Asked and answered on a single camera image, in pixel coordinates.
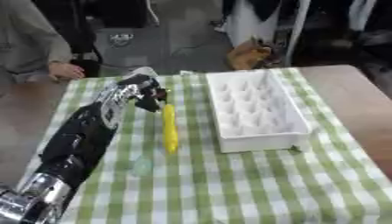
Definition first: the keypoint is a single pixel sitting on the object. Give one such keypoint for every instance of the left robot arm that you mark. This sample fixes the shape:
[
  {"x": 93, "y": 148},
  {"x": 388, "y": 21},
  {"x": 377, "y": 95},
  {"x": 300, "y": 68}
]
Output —
[{"x": 76, "y": 140}]

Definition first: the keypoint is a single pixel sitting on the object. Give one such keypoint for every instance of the grey box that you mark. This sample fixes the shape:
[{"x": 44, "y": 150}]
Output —
[{"x": 130, "y": 48}]

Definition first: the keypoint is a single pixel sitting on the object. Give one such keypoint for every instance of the person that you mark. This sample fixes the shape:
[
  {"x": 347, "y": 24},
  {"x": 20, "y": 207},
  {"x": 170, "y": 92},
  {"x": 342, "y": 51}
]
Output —
[{"x": 30, "y": 40}]

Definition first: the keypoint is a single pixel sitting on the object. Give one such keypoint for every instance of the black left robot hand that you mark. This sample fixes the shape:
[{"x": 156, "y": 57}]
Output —
[{"x": 148, "y": 92}]

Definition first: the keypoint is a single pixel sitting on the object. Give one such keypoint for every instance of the small clear plastic item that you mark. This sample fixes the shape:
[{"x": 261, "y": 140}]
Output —
[{"x": 140, "y": 166}]

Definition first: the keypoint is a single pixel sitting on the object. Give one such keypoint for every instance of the long yellow toy vegetable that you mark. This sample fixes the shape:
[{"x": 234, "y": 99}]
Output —
[{"x": 170, "y": 128}]

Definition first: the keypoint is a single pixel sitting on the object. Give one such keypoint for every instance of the person's hand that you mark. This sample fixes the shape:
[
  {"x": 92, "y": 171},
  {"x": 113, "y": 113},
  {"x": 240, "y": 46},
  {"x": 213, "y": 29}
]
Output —
[{"x": 65, "y": 71}]

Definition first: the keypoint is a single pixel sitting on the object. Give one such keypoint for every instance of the brown bag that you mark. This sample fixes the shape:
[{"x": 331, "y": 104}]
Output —
[{"x": 250, "y": 55}]

